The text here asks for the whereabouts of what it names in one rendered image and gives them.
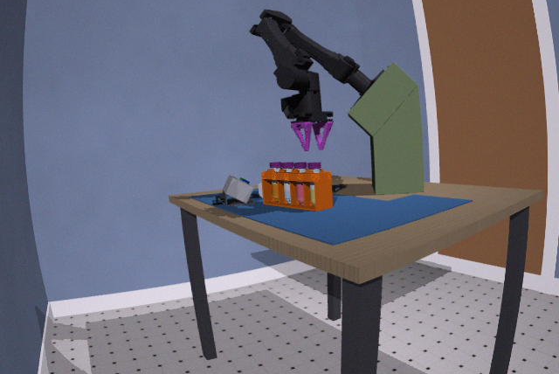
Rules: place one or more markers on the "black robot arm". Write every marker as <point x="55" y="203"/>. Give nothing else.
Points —
<point x="297" y="47"/>

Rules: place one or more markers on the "white control panel with green and blue buttons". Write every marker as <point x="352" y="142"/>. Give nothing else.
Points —
<point x="237" y="188"/>

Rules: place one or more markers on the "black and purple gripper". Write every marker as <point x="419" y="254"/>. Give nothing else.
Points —
<point x="311" y="108"/>

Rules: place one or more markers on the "blue flat mat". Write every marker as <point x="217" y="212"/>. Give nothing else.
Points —
<point x="349" y="218"/>

